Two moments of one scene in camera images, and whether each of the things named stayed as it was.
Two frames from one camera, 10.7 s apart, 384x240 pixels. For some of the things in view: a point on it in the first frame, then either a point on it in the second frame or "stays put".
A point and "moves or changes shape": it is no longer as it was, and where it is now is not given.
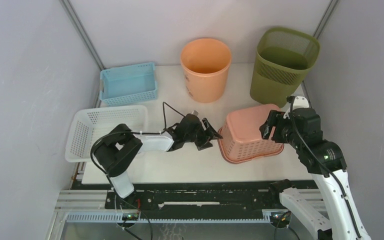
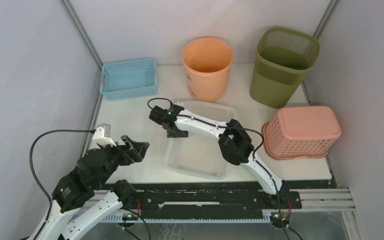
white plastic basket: x=89 y=124 to x=199 y=155
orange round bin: x=205 y=62 stays put
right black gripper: x=273 y=117 to x=182 y=133
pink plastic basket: x=242 y=139 moves or changes shape
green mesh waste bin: x=283 y=56 stays put
